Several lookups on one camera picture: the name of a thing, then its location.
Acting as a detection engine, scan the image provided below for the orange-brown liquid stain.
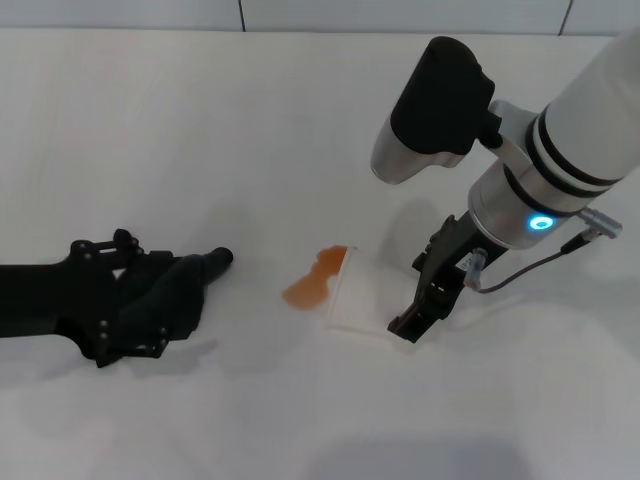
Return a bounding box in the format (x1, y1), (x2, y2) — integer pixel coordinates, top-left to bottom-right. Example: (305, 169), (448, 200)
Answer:
(281, 244), (350, 313)

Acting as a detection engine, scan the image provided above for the grey cable with clear plug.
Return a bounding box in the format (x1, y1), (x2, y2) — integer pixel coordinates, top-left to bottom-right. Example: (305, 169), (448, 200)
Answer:
(463, 227), (610, 294)

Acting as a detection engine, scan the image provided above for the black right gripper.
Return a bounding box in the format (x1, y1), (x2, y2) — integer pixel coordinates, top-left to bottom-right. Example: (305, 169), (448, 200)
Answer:
(386, 211), (502, 345)

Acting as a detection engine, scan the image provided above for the silver cable connector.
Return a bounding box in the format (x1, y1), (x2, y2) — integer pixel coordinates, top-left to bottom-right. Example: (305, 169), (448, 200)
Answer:
(578, 206), (624, 235)

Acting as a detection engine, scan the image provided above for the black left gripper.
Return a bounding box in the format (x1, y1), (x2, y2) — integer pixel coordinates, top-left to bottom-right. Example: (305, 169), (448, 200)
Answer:
(0, 228), (177, 370)

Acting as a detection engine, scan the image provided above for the dark blue rag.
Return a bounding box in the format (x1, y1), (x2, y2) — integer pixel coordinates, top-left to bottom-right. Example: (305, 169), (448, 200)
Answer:
(117, 246), (235, 347)

